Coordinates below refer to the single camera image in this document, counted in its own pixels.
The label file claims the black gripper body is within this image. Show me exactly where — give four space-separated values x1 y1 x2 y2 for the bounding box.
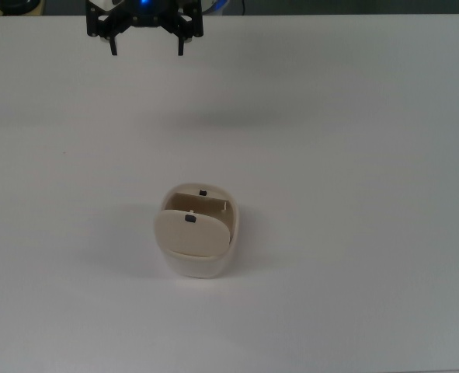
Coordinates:
130 8 166 29

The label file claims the cream trash can lid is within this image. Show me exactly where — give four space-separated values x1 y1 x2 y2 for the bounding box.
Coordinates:
154 208 231 257

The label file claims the small white trash can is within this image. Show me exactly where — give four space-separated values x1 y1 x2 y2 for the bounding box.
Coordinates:
154 181 240 279

